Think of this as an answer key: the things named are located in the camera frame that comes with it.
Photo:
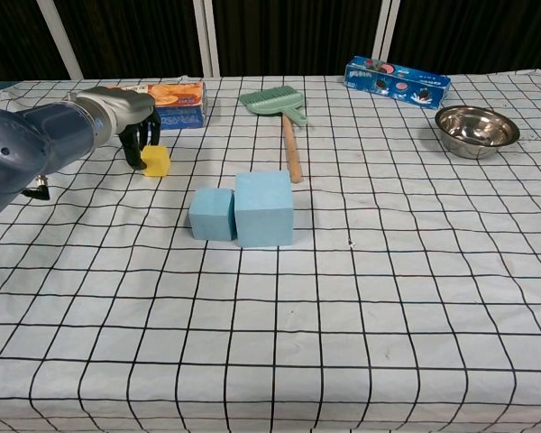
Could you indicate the orange blue cracker box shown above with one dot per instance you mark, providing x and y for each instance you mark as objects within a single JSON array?
[{"x": 185, "y": 106}]

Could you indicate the blue Oreo cookie box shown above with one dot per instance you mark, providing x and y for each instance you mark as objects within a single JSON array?
[{"x": 397, "y": 83}]

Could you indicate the left blue grey robot arm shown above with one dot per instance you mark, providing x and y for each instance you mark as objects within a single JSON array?
[{"x": 36, "y": 135}]

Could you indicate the white partition post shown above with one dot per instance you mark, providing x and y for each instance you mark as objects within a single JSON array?
[
  {"x": 385, "y": 36},
  {"x": 61, "y": 38},
  {"x": 206, "y": 38}
]

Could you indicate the white black checkered tablecloth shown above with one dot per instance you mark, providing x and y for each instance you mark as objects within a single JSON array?
[{"x": 342, "y": 293}]

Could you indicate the small yellow foam cube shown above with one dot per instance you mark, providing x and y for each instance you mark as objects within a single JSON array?
[{"x": 157, "y": 161}]

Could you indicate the stainless steel bowl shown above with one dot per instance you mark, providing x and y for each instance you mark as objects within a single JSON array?
[{"x": 475, "y": 133}]

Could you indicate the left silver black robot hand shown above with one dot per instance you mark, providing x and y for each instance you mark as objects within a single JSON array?
[{"x": 131, "y": 108}]

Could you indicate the large blue foam cube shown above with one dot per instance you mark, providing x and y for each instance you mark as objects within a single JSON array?
[{"x": 263, "y": 212}]

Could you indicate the medium blue foam cube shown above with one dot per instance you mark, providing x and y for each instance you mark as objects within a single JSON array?
[{"x": 212, "y": 216}]

